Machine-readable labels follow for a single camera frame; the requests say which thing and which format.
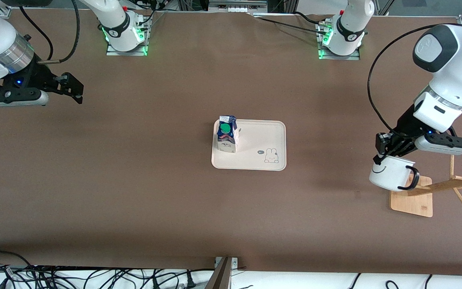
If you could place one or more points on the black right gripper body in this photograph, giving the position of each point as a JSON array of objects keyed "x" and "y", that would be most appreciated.
[{"x": 39, "y": 76}]

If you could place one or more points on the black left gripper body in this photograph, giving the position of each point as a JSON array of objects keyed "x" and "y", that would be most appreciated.
[{"x": 406, "y": 121}]

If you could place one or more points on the white smiley face mug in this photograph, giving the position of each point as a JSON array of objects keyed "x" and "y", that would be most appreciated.
[{"x": 389, "y": 176}]

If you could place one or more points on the blue white milk carton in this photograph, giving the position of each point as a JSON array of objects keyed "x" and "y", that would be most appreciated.
[{"x": 227, "y": 140}]

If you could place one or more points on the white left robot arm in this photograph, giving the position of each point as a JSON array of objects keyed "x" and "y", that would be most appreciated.
[{"x": 455, "y": 72}]

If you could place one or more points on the cream rabbit print tray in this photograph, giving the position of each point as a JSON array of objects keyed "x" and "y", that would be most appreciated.
[{"x": 259, "y": 138}]

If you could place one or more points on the wooden mug tree stand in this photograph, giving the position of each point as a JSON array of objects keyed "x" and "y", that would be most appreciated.
[{"x": 409, "y": 204}]

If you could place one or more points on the grey power strip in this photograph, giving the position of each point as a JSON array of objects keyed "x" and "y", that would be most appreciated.
[{"x": 237, "y": 6}]

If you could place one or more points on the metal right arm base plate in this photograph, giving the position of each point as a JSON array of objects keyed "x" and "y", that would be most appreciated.
[{"x": 126, "y": 53}]

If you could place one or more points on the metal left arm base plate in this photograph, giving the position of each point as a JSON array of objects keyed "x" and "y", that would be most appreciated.
[{"x": 337, "y": 57}]

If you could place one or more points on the small metal bracket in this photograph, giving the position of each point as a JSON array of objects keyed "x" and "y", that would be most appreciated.
[{"x": 235, "y": 263}]

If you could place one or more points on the metal post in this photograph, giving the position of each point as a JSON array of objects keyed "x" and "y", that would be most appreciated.
[{"x": 221, "y": 277}]

